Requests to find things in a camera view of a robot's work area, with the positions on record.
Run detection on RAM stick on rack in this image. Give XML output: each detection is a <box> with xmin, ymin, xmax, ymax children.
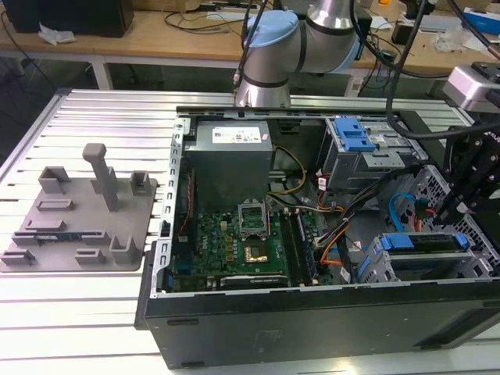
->
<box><xmin>13</xmin><ymin>233</ymin><xmax>83</xmax><ymax>241</ymax></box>

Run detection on black PC case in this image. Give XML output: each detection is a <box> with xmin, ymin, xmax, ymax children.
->
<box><xmin>134</xmin><ymin>105</ymin><xmax>500</xmax><ymax>370</ymax></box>

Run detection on installed RAM stick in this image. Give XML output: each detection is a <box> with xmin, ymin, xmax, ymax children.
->
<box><xmin>292</xmin><ymin>210</ymin><xmax>318</xmax><ymax>283</ymax></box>

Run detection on yellow and black wire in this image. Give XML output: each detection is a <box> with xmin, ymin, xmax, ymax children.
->
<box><xmin>267</xmin><ymin>146</ymin><xmax>309</xmax><ymax>195</ymax></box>

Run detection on crumpled white plastic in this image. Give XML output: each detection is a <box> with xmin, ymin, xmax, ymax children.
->
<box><xmin>37</xmin><ymin>22</ymin><xmax>77</xmax><ymax>45</ymax></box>

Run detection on gray power supply unit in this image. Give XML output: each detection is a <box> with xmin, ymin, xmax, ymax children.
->
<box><xmin>183</xmin><ymin>120</ymin><xmax>273</xmax><ymax>212</ymax></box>

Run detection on small black box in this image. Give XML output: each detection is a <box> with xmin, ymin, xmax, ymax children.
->
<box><xmin>391</xmin><ymin>21</ymin><xmax>417</xmax><ymax>45</ymax></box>

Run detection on blue and white box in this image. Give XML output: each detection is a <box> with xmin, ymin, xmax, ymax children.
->
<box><xmin>462</xmin><ymin>6</ymin><xmax>500</xmax><ymax>30</ymax></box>

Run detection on clear plastic bag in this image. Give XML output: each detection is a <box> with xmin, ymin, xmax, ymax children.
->
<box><xmin>432</xmin><ymin>27</ymin><xmax>476</xmax><ymax>52</ymax></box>

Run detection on wooden desk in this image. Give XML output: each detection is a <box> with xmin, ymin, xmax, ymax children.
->
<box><xmin>0</xmin><ymin>0</ymin><xmax>500</xmax><ymax>84</ymax></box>

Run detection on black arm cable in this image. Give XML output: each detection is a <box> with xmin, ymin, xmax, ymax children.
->
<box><xmin>384</xmin><ymin>0</ymin><xmax>500</xmax><ymax>142</ymax></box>

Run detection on gray parts rack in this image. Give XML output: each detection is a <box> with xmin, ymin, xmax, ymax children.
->
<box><xmin>0</xmin><ymin>143</ymin><xmax>159</xmax><ymax>273</ymax></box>

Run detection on black sleeved wire bundle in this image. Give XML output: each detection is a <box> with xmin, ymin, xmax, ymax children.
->
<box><xmin>314</xmin><ymin>166</ymin><xmax>425</xmax><ymax>247</ymax></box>

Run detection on CPU socket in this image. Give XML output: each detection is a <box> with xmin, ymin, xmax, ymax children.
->
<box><xmin>241</xmin><ymin>240</ymin><xmax>273</xmax><ymax>266</ymax></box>

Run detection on black graphics card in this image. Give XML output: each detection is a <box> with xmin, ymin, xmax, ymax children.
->
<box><xmin>218</xmin><ymin>273</ymin><xmax>289</xmax><ymax>289</ymax></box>

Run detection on large black box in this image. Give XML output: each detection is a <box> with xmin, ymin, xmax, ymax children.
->
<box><xmin>2</xmin><ymin>0</ymin><xmax>134</xmax><ymax>38</ymax></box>

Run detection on multicolour disk power wire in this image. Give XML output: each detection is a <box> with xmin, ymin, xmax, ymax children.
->
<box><xmin>318</xmin><ymin>197</ymin><xmax>435</xmax><ymax>270</ymax></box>

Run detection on metal socket cover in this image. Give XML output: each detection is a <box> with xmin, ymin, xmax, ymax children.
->
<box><xmin>237</xmin><ymin>201</ymin><xmax>270</xmax><ymax>239</ymax></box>

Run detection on blue drive bay latch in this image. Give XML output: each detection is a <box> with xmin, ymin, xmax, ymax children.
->
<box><xmin>334</xmin><ymin>117</ymin><xmax>377</xmax><ymax>152</ymax></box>

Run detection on green motherboard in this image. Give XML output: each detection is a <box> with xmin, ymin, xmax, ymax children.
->
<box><xmin>170</xmin><ymin>210</ymin><xmax>333</xmax><ymax>290</ymax></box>

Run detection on blue disk wire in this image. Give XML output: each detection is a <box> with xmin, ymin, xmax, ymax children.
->
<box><xmin>389</xmin><ymin>192</ymin><xmax>423</xmax><ymax>235</ymax></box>

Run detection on metal optical drive bay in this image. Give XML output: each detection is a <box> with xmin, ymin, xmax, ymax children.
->
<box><xmin>318</xmin><ymin>116</ymin><xmax>429</xmax><ymax>192</ymax></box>

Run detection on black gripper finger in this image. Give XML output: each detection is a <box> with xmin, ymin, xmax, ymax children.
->
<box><xmin>455</xmin><ymin>152</ymin><xmax>494</xmax><ymax>220</ymax></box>
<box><xmin>434</xmin><ymin>130</ymin><xmax>472</xmax><ymax>227</ymax></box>

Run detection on metal disk bay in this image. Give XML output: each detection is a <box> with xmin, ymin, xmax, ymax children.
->
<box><xmin>357</xmin><ymin>232</ymin><xmax>500</xmax><ymax>283</ymax></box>

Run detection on black cables on desk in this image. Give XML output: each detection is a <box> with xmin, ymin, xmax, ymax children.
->
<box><xmin>163</xmin><ymin>9</ymin><xmax>244</xmax><ymax>33</ymax></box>

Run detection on thin red wire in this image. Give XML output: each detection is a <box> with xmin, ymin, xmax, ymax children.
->
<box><xmin>177</xmin><ymin>167</ymin><xmax>196</xmax><ymax>240</ymax></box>

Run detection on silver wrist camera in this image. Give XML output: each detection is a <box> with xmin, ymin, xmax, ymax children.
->
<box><xmin>443</xmin><ymin>64</ymin><xmax>500</xmax><ymax>114</ymax></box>

